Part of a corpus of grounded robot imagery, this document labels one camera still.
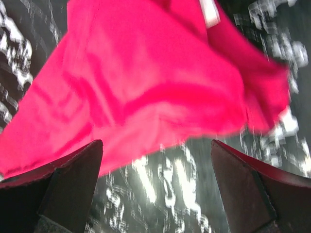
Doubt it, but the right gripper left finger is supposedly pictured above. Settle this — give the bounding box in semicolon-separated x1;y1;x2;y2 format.
0;140;103;233

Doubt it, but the black marble pattern mat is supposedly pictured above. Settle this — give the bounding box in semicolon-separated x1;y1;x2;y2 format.
0;0;311;233

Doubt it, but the red t shirt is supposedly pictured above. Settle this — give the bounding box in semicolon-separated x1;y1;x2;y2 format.
0;0;289;178

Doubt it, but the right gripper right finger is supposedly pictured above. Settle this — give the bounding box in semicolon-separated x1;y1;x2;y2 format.
211;140;311;233

